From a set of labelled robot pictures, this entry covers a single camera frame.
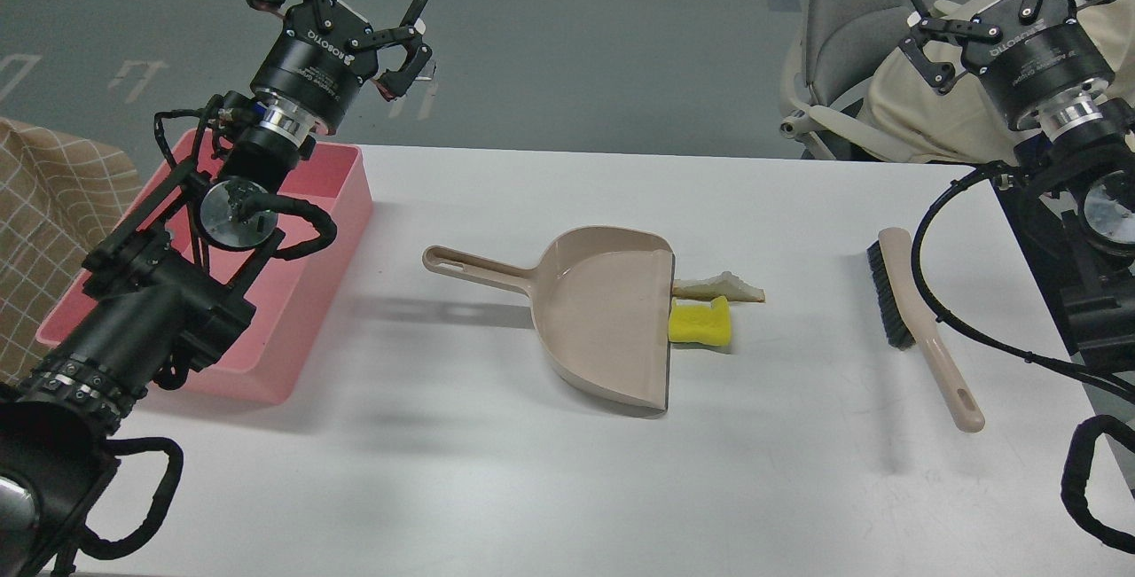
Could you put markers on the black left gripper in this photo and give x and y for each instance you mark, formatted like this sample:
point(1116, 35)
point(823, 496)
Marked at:
point(315, 58)

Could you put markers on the beige hand brush black bristles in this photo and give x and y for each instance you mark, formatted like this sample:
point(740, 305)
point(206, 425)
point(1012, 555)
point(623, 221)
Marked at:
point(907, 322)

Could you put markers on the brown checkered cloth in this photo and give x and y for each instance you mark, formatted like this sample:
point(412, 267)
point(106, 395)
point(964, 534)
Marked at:
point(60, 195)

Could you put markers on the yellow sponge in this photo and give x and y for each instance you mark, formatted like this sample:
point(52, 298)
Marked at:
point(708, 323)

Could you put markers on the beige plastic dustpan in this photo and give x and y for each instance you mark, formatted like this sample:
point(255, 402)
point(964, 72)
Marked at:
point(600, 302)

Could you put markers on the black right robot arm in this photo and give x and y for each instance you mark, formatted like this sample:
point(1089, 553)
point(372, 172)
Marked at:
point(1093, 164)

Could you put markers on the grey office chair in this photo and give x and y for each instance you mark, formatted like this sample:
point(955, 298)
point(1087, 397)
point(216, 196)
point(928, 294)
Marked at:
point(840, 44)

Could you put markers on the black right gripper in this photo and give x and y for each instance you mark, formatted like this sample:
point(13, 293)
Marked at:
point(1033, 59)

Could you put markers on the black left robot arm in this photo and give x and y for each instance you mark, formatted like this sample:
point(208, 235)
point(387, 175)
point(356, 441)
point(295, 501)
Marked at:
point(171, 282)

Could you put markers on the silver floor outlet plate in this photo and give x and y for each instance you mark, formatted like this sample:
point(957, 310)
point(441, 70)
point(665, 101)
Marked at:
point(427, 73)

